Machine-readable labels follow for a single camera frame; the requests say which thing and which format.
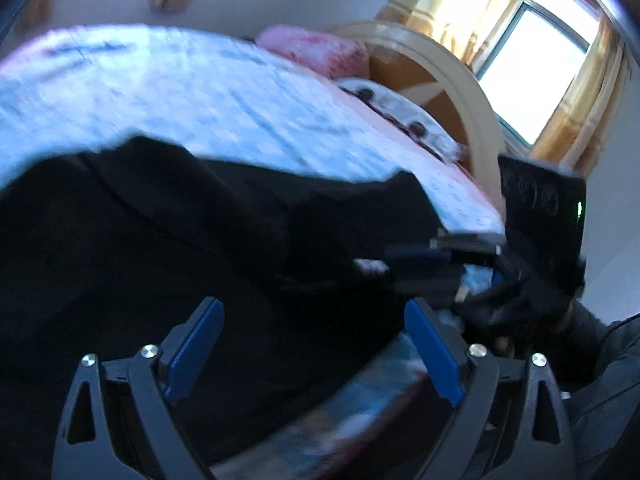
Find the person's right hand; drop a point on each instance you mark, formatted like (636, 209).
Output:
(525, 305)

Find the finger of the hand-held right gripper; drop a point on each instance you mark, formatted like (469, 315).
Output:
(425, 280)
(417, 252)

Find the cream and wood headboard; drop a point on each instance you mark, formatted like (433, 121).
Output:
(450, 65)

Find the bed with floral sheet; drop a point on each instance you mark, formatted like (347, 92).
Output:
(175, 90)

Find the large bright window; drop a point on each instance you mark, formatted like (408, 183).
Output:
(530, 75)

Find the black pants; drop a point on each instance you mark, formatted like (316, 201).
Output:
(150, 240)

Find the pink pillow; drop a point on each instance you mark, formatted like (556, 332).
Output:
(315, 50)

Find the person's right forearm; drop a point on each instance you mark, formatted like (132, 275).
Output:
(610, 385)

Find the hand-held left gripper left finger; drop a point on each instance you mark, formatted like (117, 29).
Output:
(195, 350)

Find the grey patterned pillow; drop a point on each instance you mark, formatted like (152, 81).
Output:
(400, 110)

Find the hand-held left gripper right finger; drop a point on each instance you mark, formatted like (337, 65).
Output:
(432, 355)

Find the yellow patterned curtain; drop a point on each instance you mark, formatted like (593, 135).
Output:
(450, 0)
(595, 110)

